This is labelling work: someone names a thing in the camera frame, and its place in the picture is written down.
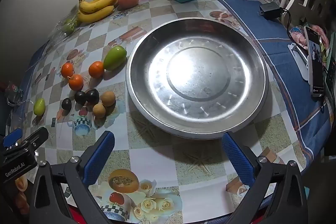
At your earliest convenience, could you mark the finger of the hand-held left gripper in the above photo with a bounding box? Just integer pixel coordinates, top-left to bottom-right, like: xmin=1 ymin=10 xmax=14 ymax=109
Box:
xmin=3 ymin=127 xmax=49 ymax=156
xmin=2 ymin=128 xmax=23 ymax=148

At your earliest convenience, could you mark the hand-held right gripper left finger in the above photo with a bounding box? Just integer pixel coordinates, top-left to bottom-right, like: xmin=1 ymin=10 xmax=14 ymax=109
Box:
xmin=28 ymin=130 xmax=116 ymax=224

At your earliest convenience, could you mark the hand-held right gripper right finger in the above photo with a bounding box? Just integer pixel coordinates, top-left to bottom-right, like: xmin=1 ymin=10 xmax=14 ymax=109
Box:
xmin=222 ymin=132 xmax=309 ymax=224

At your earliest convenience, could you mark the small green fruit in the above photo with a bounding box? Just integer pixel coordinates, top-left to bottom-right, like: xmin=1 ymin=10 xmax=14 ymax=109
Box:
xmin=33 ymin=98 xmax=46 ymax=116

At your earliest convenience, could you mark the tan longan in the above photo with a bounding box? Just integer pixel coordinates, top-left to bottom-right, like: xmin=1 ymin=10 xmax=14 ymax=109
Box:
xmin=100 ymin=91 xmax=116 ymax=107
xmin=92 ymin=103 xmax=106 ymax=118

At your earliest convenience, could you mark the dark cherry with stem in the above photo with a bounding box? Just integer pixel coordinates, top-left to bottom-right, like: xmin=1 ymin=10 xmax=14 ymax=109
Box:
xmin=85 ymin=88 xmax=100 ymax=104

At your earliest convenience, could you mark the orange tangerine with stem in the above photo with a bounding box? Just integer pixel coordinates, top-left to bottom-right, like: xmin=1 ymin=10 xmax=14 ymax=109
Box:
xmin=68 ymin=74 xmax=84 ymax=91

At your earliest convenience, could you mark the round metal basin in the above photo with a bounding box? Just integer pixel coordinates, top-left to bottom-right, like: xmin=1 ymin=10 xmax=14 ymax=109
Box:
xmin=125 ymin=18 xmax=269 ymax=140

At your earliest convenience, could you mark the large green mango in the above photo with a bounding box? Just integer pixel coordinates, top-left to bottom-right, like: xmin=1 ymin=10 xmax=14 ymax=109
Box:
xmin=103 ymin=46 xmax=128 ymax=71

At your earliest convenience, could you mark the clear plastic tablecloth clip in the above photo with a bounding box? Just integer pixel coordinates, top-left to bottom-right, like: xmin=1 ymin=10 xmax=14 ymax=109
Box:
xmin=5 ymin=81 xmax=24 ymax=106

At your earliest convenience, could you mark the checkered printed tablecloth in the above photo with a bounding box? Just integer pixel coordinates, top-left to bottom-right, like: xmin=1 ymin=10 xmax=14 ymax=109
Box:
xmin=5 ymin=0 xmax=307 ymax=224

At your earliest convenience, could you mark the white phone stand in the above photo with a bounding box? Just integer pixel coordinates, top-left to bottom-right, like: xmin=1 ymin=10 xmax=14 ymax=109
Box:
xmin=287 ymin=43 xmax=310 ymax=81

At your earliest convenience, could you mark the clear bag of green fruit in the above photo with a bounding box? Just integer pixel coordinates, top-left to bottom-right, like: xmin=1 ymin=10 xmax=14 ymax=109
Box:
xmin=49 ymin=10 xmax=82 ymax=43

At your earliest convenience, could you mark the black smartphone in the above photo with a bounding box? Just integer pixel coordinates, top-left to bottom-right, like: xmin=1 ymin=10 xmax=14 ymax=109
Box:
xmin=304 ymin=26 xmax=325 ymax=98

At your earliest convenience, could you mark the blue cloth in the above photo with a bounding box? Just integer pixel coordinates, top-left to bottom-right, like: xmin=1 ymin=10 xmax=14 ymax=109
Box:
xmin=201 ymin=0 xmax=331 ymax=174

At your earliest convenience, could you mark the pink floral bag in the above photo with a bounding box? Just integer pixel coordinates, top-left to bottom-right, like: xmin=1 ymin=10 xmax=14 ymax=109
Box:
xmin=290 ymin=25 xmax=330 ymax=50

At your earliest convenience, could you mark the yellow banana bunch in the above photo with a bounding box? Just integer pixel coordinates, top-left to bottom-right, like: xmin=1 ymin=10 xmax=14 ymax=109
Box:
xmin=77 ymin=0 xmax=130 ymax=24

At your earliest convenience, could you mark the black charger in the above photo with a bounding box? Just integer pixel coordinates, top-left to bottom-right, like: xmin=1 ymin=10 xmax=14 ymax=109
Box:
xmin=259 ymin=2 xmax=281 ymax=20

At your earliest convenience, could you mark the black charger cable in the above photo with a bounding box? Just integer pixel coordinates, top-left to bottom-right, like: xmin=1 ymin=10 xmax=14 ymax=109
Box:
xmin=278 ymin=7 xmax=292 ymax=33

